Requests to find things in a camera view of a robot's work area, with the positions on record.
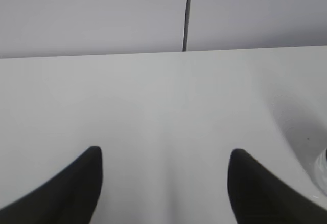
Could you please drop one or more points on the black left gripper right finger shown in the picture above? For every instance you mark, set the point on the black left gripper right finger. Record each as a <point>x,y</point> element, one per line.
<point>258,196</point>

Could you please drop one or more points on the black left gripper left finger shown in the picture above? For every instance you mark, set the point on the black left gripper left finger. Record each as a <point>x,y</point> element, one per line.
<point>71,196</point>

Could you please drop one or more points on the clear plastic water bottle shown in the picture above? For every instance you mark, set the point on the clear plastic water bottle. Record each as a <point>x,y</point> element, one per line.
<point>320,172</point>

